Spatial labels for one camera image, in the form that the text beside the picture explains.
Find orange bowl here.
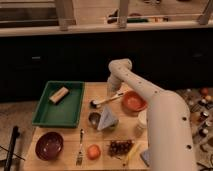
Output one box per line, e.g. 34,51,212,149
122,91,147,112

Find orange fruit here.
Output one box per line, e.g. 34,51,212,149
87,144,101,160

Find yellow banana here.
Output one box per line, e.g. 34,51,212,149
123,143,140,166

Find green plastic tray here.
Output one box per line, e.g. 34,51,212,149
32,81,84,128

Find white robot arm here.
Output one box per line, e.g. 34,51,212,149
107,59,197,171

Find blue sponge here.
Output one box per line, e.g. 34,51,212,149
140,150,149,165

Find wooden block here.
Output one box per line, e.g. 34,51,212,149
49,87,69,104

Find metal fork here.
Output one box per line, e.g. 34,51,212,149
76,129,84,166

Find purple bowl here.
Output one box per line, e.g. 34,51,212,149
35,132,63,161

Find white paper cup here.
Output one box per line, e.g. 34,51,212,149
136,111,147,133

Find small metal cup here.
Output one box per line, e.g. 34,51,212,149
89,112,101,127

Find black stand pole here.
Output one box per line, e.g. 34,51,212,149
4,126,20,171

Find bunch of red grapes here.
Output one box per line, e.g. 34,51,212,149
108,140,134,156

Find blue grey cloth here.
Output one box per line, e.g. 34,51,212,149
97,105,118,131

